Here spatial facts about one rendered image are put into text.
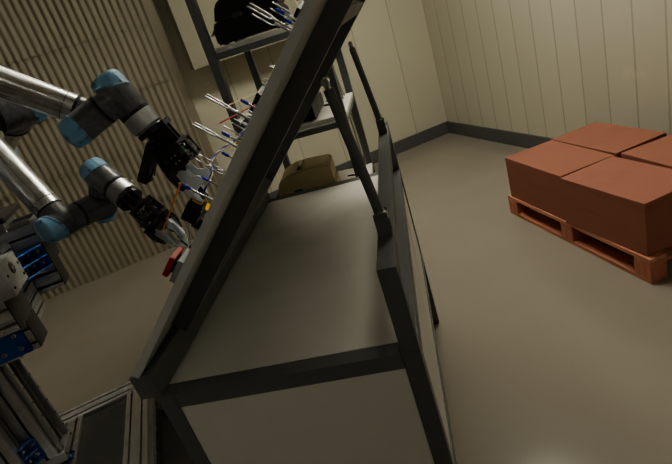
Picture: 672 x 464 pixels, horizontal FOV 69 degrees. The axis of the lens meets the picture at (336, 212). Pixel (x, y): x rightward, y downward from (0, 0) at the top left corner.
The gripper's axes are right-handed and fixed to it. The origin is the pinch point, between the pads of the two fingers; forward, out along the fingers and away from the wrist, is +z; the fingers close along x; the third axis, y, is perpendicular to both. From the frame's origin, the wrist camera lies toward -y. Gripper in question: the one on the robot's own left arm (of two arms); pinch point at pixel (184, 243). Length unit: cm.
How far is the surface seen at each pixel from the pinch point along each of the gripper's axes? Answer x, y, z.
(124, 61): 101, -193, -222
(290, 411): -15, 9, 49
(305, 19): 30, 68, 17
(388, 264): 17, 38, 48
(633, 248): 129, -73, 125
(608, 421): 46, -43, 133
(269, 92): 21, 59, 17
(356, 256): 29.3, -10.7, 37.2
